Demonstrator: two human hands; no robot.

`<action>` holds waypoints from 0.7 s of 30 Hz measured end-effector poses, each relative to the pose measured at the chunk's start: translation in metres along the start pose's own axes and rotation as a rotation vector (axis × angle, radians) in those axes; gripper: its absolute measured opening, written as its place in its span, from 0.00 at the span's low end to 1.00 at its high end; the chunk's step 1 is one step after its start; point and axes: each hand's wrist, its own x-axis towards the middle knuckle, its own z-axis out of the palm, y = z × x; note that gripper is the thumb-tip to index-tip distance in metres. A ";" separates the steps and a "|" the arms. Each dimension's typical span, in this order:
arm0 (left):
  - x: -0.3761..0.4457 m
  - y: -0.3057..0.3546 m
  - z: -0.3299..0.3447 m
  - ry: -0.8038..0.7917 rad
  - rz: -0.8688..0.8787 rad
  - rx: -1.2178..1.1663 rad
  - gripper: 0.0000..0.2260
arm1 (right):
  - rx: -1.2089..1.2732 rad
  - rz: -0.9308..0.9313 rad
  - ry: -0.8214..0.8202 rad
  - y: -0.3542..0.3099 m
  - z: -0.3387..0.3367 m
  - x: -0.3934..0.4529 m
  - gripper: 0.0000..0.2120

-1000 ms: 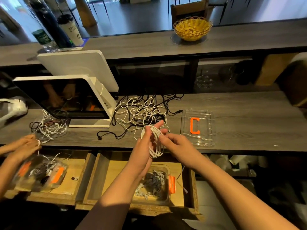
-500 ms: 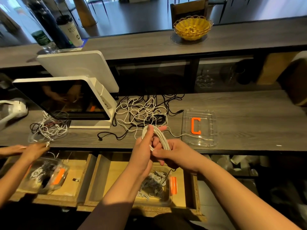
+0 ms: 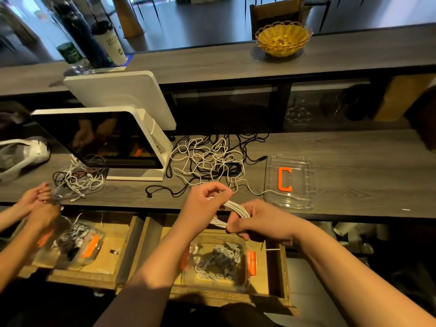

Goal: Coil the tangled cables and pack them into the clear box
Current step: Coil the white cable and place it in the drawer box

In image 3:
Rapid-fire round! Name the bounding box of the person's right hand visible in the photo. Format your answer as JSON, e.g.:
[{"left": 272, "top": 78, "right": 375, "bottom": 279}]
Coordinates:
[{"left": 226, "top": 198, "right": 301, "bottom": 246}]

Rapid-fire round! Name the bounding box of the person's left hand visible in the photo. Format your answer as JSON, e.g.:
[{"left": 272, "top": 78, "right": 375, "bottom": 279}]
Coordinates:
[{"left": 173, "top": 182, "right": 234, "bottom": 239}]

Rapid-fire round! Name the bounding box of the clear container drawer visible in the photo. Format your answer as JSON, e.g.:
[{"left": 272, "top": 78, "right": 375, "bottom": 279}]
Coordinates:
[
  {"left": 179, "top": 231, "right": 258, "bottom": 293},
  {"left": 34, "top": 216, "right": 106, "bottom": 270}
]

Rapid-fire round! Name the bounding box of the person's right forearm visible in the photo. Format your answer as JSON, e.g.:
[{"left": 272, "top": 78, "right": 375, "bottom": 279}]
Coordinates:
[{"left": 286, "top": 218, "right": 436, "bottom": 327}]

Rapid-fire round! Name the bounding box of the person's left forearm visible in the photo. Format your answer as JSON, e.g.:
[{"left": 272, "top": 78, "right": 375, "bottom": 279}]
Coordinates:
[{"left": 95, "top": 228, "right": 205, "bottom": 327}]

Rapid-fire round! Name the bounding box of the another person's forearm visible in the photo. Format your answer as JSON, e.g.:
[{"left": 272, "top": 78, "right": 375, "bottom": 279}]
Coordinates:
[
  {"left": 0, "top": 204, "right": 27, "bottom": 233},
  {"left": 0, "top": 228, "right": 47, "bottom": 293}
]

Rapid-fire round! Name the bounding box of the wooden drawer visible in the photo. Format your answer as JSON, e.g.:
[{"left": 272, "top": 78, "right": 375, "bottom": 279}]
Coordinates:
[
  {"left": 129, "top": 214, "right": 294, "bottom": 314},
  {"left": 17, "top": 211, "right": 145, "bottom": 290}
]

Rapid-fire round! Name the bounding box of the pile of white containers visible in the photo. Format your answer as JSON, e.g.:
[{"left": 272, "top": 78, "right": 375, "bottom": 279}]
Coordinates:
[{"left": 327, "top": 221, "right": 377, "bottom": 255}]

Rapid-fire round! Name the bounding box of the white touchscreen monitor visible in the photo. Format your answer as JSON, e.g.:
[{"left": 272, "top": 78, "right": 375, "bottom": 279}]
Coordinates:
[{"left": 30, "top": 107, "right": 173, "bottom": 183}]

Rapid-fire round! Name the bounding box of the white customer display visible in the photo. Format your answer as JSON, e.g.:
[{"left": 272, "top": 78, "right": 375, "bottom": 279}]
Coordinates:
[{"left": 63, "top": 70, "right": 177, "bottom": 131}]

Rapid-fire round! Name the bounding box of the grey wooden bar counter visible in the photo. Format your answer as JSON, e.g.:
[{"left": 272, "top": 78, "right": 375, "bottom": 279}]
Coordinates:
[{"left": 0, "top": 24, "right": 436, "bottom": 96}]

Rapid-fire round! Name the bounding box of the white headset device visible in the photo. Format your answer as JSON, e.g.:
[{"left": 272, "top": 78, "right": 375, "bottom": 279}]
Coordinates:
[{"left": 0, "top": 137, "right": 50, "bottom": 184}]

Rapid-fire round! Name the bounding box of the yellow woven basket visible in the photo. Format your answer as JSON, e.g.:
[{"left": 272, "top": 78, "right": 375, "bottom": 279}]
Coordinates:
[{"left": 255, "top": 21, "right": 313, "bottom": 59}]

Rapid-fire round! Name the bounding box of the white paper coffee cup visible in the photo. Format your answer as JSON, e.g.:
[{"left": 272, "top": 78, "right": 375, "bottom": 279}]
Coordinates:
[{"left": 91, "top": 21, "right": 129, "bottom": 67}]

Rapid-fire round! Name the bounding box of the flat cardboard sheet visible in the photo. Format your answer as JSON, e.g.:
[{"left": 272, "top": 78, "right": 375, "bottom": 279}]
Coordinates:
[{"left": 375, "top": 73, "right": 436, "bottom": 122}]

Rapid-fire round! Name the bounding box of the clear plastic water bottle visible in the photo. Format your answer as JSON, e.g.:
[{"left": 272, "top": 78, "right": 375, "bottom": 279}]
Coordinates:
[{"left": 54, "top": 39, "right": 92, "bottom": 74}]

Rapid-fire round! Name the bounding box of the round wooden table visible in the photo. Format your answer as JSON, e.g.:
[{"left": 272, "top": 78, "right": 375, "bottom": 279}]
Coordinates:
[{"left": 112, "top": 0, "right": 145, "bottom": 37}]

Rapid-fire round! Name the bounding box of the black thermos bottle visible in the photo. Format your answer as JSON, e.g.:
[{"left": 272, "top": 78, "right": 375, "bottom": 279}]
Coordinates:
[{"left": 51, "top": 0, "right": 113, "bottom": 69}]

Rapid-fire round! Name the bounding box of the brown wooden chair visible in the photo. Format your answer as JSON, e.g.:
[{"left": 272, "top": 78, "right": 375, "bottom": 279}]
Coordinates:
[{"left": 250, "top": 0, "right": 306, "bottom": 35}]

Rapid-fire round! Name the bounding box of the black cable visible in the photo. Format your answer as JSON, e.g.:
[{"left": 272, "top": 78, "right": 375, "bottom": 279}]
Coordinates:
[{"left": 145, "top": 182, "right": 189, "bottom": 199}]

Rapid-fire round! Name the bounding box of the clear lid orange handle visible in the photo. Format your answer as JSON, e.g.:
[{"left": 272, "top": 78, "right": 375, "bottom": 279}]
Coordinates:
[{"left": 264, "top": 154, "right": 317, "bottom": 210}]

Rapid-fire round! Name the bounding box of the bundle of black cables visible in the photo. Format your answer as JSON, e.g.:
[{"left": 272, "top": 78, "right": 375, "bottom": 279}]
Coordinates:
[{"left": 232, "top": 133, "right": 270, "bottom": 166}]

